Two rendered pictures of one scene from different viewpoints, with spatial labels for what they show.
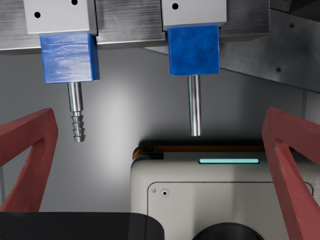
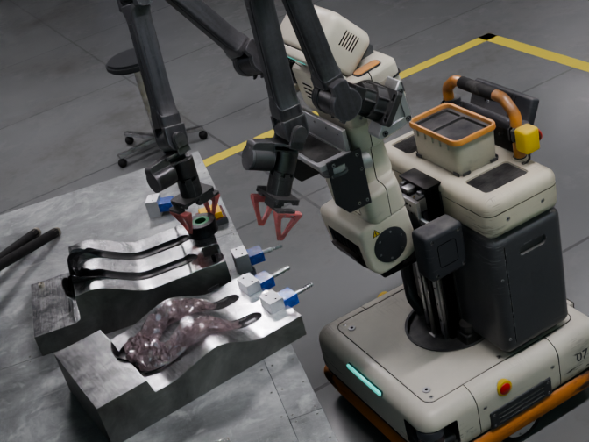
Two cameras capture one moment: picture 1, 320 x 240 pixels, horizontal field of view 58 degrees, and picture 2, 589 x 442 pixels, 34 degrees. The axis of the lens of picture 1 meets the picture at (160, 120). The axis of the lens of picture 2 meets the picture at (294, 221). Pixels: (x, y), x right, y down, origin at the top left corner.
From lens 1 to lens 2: 2.20 m
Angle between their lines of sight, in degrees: 57
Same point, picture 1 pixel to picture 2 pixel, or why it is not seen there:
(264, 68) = not seen: hidden behind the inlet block
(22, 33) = (287, 310)
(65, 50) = (282, 295)
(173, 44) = (263, 281)
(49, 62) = (289, 295)
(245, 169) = (359, 364)
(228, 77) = not seen: outside the picture
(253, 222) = (399, 331)
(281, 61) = not seen: hidden behind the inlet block
